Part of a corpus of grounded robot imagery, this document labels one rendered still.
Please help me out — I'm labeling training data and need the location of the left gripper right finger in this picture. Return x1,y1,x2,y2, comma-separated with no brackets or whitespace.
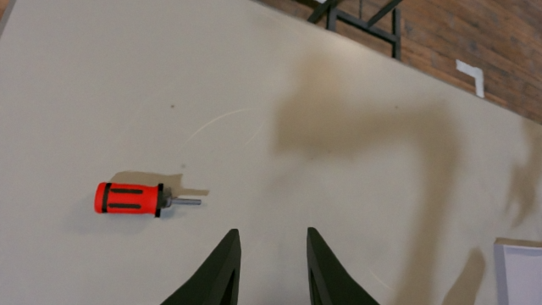
307,227,380,305

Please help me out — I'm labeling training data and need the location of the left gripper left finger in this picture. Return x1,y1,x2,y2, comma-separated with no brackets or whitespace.
160,229,241,305

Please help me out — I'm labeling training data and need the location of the red screwdriver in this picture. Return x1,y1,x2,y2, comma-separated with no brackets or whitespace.
93,183,201,219

